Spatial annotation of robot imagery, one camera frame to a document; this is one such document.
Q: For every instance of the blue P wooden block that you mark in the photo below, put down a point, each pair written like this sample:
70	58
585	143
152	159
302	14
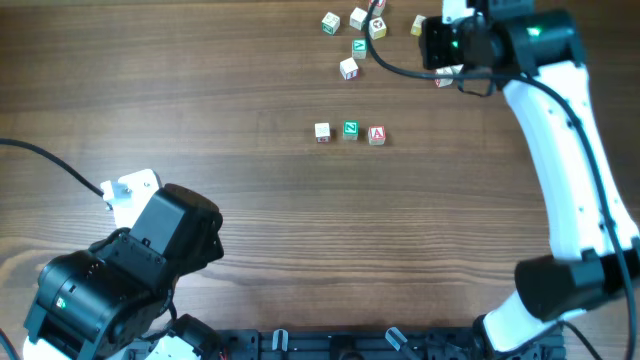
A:
456	69

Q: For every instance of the green V top block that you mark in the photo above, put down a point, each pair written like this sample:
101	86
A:
359	49

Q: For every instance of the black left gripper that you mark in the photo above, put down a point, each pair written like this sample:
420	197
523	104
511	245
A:
210	252

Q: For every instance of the red X top block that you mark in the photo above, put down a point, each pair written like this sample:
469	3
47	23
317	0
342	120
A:
378	7

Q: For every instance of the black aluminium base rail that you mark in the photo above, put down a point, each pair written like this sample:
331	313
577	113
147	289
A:
448	343

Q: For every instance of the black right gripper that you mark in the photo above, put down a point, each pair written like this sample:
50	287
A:
432	45

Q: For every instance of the red I wooden block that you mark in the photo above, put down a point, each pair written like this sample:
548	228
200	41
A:
349	69

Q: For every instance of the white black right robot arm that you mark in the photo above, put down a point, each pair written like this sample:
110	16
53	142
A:
537	60

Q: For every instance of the green letter block far left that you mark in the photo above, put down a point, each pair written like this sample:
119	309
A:
330	23

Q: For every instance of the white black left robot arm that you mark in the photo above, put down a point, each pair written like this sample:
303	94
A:
92	303

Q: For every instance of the green Z top block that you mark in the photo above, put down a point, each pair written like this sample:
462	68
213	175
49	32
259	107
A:
350	130

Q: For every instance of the yellow rim picture block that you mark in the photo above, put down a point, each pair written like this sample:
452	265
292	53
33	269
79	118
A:
377	28

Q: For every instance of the yellow letter block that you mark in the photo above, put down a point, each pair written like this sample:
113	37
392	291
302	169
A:
416	28

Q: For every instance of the red A top block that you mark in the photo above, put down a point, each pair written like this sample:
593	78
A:
376	135

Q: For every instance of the red rim picture block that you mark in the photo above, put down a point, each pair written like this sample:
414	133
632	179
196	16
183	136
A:
442	81

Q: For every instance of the green N side block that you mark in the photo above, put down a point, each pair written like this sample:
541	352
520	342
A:
357	18

